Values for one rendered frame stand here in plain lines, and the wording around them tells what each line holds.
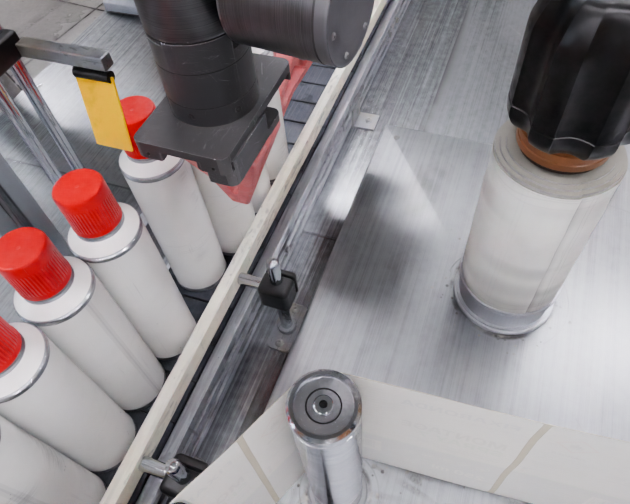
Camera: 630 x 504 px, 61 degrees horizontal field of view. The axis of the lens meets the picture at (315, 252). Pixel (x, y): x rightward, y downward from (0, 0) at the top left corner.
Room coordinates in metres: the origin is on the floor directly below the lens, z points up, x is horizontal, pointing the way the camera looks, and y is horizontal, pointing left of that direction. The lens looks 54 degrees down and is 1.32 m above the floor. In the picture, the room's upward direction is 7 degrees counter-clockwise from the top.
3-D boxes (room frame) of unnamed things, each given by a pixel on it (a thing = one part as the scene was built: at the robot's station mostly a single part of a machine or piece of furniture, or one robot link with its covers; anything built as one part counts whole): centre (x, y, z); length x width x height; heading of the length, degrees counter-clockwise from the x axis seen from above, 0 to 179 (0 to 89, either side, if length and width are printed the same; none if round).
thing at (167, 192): (0.32, 0.12, 0.98); 0.05 x 0.05 x 0.20
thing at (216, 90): (0.29, 0.05, 1.13); 0.10 x 0.07 x 0.07; 154
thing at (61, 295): (0.20, 0.17, 0.98); 0.05 x 0.05 x 0.20
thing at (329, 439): (0.09, 0.01, 0.97); 0.05 x 0.05 x 0.19
